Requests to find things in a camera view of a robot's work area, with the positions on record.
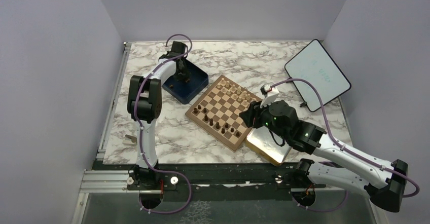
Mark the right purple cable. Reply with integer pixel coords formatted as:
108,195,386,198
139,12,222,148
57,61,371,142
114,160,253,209
270,78,420,214

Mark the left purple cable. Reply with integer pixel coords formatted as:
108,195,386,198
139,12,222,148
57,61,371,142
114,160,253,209
133,33,193,215

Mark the gold metal tin lid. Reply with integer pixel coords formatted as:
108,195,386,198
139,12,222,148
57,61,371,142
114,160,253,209
245,127,292,166

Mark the wooden chess board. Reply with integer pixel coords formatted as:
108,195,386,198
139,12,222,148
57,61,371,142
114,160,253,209
185,76,261,152

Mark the aluminium frame rail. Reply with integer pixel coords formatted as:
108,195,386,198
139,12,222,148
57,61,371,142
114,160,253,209
71,42,132,223

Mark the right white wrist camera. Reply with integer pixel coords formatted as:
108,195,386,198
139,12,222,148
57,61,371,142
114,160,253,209
260,84,279,108

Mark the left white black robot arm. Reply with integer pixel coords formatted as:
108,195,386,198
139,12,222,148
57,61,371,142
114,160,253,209
127,42,191,189

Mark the small whiteboard black frame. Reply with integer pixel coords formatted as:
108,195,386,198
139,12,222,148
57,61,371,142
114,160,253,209
284,39,351,105

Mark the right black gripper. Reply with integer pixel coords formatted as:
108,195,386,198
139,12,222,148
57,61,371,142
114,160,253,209
239,96,288,140

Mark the blue square tin tray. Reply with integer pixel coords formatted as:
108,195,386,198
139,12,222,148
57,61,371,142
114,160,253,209
162,60,208,104

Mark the purple cable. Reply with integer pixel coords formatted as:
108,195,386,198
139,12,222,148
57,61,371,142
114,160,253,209
133,33,193,215
270,78,420,214

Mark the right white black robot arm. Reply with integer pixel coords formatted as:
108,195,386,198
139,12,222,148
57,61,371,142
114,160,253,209
239,100,408,212

